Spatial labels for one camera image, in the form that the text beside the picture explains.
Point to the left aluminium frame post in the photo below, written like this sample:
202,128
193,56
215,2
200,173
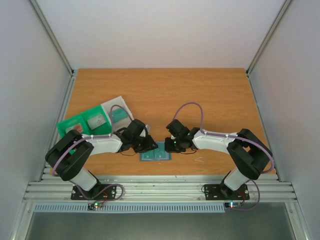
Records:
48,30

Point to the white plastic bin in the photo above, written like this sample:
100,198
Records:
117,102

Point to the silver card in green bin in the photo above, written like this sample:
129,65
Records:
96,121

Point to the aluminium side rail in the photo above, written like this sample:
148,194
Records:
62,111
255,96

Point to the right aluminium frame post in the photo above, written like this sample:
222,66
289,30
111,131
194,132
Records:
269,34

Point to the small circuit board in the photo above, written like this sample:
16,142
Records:
232,205
95,206

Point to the aluminium frame post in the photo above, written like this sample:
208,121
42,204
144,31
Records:
48,30
269,34

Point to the left small circuit board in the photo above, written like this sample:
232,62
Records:
95,206

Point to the red white card in bin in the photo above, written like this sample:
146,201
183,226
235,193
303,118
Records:
78,127

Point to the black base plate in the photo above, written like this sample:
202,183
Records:
97,193
214,192

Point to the left aluminium side rail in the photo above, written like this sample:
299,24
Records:
62,111

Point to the teal leather card holder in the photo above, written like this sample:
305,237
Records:
160,153

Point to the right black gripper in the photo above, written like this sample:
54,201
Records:
173,145

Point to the aluminium front rail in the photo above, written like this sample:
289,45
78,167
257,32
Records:
162,188

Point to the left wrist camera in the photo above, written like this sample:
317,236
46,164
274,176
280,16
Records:
147,127

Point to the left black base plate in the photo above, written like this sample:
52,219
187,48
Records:
97,193

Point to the green two-compartment bin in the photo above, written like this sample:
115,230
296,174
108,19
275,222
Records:
82,118

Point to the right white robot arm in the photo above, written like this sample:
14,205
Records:
248,153

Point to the right aluminium side rail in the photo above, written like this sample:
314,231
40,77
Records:
255,96

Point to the right small circuit board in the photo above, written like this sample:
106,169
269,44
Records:
232,205

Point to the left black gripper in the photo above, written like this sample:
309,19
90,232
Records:
149,145

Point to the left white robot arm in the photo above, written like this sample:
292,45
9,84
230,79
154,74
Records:
69,155

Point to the teal VIP credit card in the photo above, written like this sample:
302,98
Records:
147,156

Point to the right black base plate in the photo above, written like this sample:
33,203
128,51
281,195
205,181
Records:
214,192

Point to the grey slotted cable duct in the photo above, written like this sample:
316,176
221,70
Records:
129,208

